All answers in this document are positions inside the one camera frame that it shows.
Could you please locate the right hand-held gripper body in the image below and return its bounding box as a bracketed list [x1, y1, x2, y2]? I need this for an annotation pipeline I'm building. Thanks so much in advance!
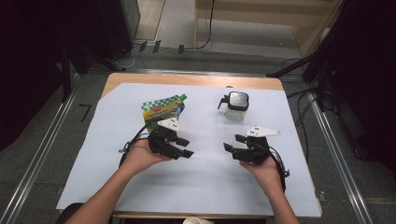
[232, 125, 283, 166]

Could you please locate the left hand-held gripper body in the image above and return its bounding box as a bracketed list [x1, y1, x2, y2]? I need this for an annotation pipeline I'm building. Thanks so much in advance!
[147, 117, 185, 161]

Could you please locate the yellow green refill pouch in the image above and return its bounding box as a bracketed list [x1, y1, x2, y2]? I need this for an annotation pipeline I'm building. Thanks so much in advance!
[140, 92, 189, 133]

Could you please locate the glass jar with black lid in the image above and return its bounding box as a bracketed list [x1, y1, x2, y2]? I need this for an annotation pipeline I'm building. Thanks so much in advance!
[217, 91, 250, 122]

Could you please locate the person's right hand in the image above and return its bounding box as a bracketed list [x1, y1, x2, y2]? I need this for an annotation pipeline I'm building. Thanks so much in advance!
[238, 153, 285, 196]

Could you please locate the person's left hand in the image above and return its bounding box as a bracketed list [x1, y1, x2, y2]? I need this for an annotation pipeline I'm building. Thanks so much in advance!
[120, 138, 173, 176]

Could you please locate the pale blue paper sheet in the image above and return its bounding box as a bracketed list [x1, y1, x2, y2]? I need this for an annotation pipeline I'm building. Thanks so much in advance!
[55, 82, 322, 217]

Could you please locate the wooden table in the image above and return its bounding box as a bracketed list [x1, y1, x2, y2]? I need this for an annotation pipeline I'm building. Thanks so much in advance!
[101, 73, 323, 220]

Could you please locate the white cup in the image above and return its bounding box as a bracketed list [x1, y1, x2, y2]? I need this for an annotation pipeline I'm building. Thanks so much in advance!
[182, 217, 214, 224]

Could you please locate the black stand leg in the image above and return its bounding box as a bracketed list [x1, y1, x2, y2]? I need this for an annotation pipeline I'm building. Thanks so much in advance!
[266, 52, 316, 78]

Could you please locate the black cabinet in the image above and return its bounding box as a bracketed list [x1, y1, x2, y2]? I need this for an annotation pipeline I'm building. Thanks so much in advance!
[97, 0, 141, 62]

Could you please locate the light wooden furniture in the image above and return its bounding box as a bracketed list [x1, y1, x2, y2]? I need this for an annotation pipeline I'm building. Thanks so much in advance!
[193, 0, 345, 59]

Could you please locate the dark curtain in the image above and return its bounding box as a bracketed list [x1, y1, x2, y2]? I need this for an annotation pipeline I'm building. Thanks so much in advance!
[0, 0, 104, 152]
[311, 0, 396, 175]

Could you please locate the right hand-held gripper cable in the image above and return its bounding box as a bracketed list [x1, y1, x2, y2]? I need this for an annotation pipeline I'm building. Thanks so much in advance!
[269, 146, 291, 192]

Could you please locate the black floor cable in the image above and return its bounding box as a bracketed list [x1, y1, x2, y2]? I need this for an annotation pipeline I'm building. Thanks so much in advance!
[281, 57, 337, 163]

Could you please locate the metal floor rail crosswise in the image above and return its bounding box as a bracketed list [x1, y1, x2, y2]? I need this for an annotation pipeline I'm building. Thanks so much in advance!
[83, 68, 309, 78]

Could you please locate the long metal floor rail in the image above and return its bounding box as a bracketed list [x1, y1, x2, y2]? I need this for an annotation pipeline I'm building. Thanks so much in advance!
[0, 73, 85, 224]
[306, 91, 373, 224]

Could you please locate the grey floor cable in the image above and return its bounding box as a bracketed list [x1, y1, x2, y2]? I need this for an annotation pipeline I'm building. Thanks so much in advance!
[111, 46, 138, 71]

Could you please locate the hanging black cable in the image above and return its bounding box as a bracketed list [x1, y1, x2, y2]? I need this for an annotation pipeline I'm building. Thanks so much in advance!
[183, 0, 216, 50]

